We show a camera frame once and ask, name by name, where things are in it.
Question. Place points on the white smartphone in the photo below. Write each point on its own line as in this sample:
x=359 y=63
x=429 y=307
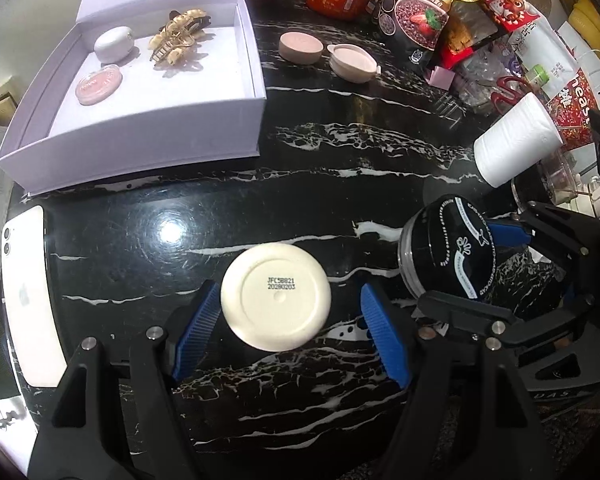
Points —
x=30 y=300

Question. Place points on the small pink box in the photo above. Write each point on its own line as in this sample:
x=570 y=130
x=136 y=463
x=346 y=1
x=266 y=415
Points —
x=442 y=77

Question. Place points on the pink round case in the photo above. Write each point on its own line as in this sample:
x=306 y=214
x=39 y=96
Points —
x=300 y=46

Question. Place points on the yellow plastic object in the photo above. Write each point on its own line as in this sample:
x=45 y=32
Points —
x=587 y=15

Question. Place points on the clear acrylic holder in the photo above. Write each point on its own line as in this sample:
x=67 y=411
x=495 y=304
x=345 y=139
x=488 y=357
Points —
x=560 y=175

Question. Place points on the red snack bag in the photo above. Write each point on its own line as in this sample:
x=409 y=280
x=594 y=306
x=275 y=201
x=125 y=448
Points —
x=510 y=7

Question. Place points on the white round compact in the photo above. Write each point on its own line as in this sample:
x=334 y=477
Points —
x=112 y=42

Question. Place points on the red scissors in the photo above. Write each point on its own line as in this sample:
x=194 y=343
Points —
x=510 y=91

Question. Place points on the black round jar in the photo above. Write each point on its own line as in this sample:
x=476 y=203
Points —
x=450 y=255

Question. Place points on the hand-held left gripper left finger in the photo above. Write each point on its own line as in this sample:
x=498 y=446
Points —
x=195 y=330

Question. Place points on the white tissue roll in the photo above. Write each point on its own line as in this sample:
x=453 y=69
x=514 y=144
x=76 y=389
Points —
x=517 y=140

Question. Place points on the cream round jar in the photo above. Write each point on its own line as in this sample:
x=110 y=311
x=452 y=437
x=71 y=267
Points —
x=275 y=295

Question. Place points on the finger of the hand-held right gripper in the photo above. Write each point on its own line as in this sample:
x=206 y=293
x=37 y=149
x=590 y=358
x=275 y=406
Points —
x=510 y=234
x=460 y=307

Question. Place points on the black cereal bag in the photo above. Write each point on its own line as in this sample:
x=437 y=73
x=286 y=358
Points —
x=412 y=15

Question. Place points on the gold foil snack bag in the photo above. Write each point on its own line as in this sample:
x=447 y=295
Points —
x=467 y=30

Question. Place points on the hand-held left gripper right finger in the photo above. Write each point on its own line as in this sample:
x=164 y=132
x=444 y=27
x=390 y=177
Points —
x=382 y=335

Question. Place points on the red white printed bag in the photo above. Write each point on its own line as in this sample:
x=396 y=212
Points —
x=577 y=110

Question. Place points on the pink clear compact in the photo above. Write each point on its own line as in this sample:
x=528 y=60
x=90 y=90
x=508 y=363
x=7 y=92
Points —
x=99 y=85

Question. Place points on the white gift box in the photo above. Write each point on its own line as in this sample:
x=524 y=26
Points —
x=130 y=125

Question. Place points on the white paper bag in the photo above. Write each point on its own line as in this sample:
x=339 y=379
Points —
x=550 y=60

